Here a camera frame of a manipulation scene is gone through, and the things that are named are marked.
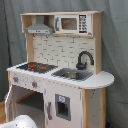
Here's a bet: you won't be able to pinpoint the right grey stove knob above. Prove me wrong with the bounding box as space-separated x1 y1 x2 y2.
32 81 37 88

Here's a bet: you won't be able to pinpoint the black toy faucet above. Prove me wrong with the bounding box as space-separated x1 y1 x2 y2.
76 51 94 70

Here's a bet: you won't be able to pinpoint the white oven door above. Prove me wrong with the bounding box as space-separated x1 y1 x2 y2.
5 86 15 122

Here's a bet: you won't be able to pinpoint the grey toy sink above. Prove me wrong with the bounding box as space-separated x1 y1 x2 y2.
53 68 93 81

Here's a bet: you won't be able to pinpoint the white cabinet door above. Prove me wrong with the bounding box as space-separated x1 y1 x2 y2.
44 81 82 128

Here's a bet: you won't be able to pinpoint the wooden toy kitchen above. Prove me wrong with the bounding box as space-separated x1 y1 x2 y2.
8 11 114 128

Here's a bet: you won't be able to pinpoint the black stovetop red burners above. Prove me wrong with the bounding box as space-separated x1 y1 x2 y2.
19 62 56 73

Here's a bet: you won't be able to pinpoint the grey range hood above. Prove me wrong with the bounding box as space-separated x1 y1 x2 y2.
25 16 53 35

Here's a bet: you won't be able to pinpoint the grey stove knob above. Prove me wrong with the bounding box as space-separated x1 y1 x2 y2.
32 81 37 88
12 76 19 83

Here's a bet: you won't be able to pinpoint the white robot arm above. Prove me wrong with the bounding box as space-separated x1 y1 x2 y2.
0 115 37 128

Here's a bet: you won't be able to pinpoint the left grey stove knob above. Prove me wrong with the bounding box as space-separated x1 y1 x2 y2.
12 76 19 83

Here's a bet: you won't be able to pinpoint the toy microwave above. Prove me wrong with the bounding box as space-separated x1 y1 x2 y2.
55 14 92 34

